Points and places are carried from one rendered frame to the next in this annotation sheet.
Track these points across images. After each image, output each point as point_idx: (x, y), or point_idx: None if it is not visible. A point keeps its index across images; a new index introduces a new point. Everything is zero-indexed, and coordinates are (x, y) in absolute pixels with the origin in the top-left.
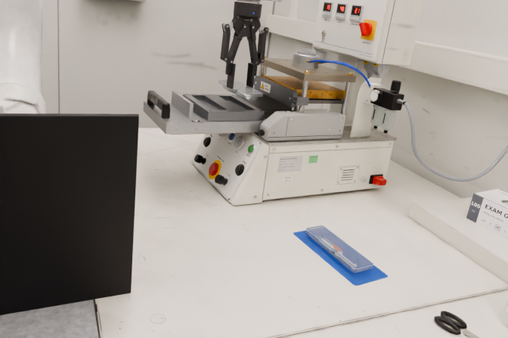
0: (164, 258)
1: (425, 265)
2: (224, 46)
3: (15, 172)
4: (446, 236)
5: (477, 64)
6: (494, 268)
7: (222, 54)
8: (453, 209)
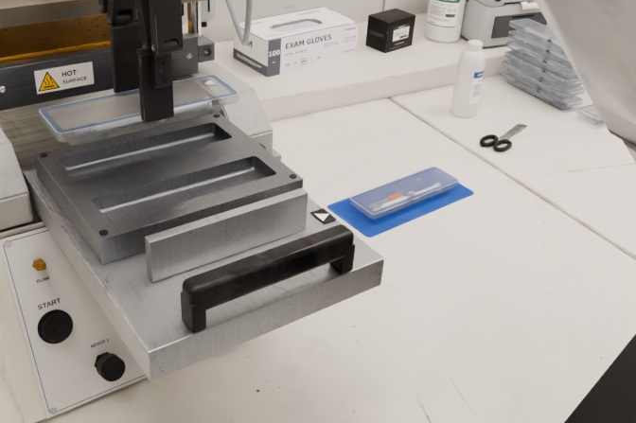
0: (566, 377)
1: (381, 138)
2: (179, 7)
3: None
4: (303, 107)
5: None
6: (367, 95)
7: (171, 36)
8: (242, 79)
